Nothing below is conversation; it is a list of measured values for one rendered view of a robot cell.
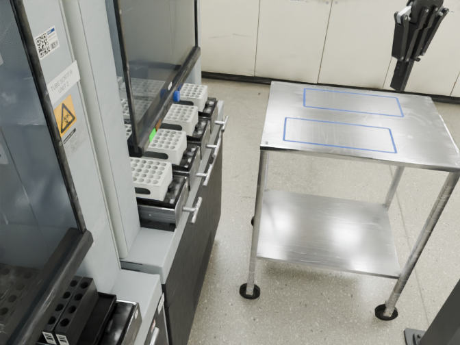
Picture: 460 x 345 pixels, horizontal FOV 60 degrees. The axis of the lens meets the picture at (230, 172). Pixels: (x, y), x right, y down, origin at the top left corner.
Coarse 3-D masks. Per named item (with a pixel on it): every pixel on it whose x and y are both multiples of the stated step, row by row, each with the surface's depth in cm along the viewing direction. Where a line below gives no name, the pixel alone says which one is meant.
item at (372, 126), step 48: (288, 96) 147; (336, 96) 148; (384, 96) 149; (288, 144) 122; (336, 144) 123; (384, 144) 124; (432, 144) 125; (288, 192) 187; (288, 240) 163; (336, 240) 164; (384, 240) 165; (240, 288) 170
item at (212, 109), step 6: (210, 102) 142; (216, 102) 145; (204, 108) 138; (210, 108) 139; (216, 108) 144; (198, 114) 137; (204, 114) 137; (210, 114) 137; (216, 114) 146; (210, 120) 136; (210, 126) 138; (222, 126) 142; (222, 132) 141
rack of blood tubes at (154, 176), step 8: (136, 160) 107; (144, 160) 107; (152, 160) 106; (136, 168) 104; (144, 168) 104; (152, 168) 105; (160, 168) 105; (168, 168) 104; (136, 176) 103; (144, 176) 103; (152, 176) 102; (160, 176) 101; (168, 176) 105; (136, 184) 99; (144, 184) 99; (152, 184) 99; (160, 184) 99; (168, 184) 106; (136, 192) 105; (144, 192) 105; (152, 192) 100; (160, 192) 100; (160, 200) 101
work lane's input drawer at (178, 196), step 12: (180, 180) 108; (168, 192) 104; (180, 192) 106; (144, 204) 102; (156, 204) 102; (168, 204) 101; (180, 204) 106; (144, 216) 104; (156, 216) 103; (168, 216) 102; (180, 216) 107; (192, 216) 106
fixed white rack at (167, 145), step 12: (156, 132) 117; (168, 132) 119; (180, 132) 118; (156, 144) 112; (168, 144) 112; (180, 144) 113; (144, 156) 117; (156, 156) 117; (168, 156) 112; (180, 156) 114
